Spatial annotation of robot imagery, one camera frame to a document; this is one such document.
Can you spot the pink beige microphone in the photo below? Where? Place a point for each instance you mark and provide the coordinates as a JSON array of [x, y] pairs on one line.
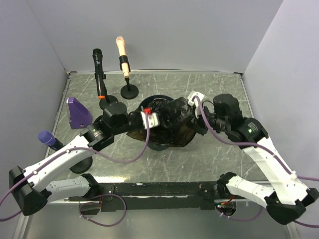
[[124, 63]]

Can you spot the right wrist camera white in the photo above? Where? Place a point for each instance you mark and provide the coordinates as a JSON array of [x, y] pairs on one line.
[[194, 99]]

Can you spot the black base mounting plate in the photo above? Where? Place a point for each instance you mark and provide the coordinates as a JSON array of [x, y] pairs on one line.
[[160, 195]]

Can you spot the purple microphone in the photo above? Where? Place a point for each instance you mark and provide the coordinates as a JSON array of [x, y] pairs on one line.
[[48, 139]]

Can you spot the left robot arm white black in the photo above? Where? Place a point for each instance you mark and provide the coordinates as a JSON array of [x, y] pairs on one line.
[[34, 186]]

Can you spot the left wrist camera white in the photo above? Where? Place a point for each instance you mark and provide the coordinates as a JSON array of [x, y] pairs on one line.
[[150, 120]]

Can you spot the black plastic trash bag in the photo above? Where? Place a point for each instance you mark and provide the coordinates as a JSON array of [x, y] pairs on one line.
[[177, 122]]

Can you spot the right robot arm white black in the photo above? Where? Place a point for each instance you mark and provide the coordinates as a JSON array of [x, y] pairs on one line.
[[287, 197]]

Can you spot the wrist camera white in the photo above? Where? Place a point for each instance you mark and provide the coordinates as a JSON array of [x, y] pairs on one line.
[[150, 120], [194, 99]]

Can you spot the aluminium front rail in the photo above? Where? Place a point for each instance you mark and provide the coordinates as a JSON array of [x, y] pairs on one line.
[[86, 189]]

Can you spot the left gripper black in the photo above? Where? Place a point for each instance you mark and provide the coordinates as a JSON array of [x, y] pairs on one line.
[[138, 113]]

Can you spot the dark blue trash bin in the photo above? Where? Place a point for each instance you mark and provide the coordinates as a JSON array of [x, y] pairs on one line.
[[144, 104]]

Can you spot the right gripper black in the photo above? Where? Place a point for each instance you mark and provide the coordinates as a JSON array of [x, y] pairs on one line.
[[199, 128]]

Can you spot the black stand of pink microphone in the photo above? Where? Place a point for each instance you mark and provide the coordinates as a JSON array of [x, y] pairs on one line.
[[129, 91]]

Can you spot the purple wedge shaped box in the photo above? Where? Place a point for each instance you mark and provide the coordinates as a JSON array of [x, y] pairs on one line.
[[78, 115]]

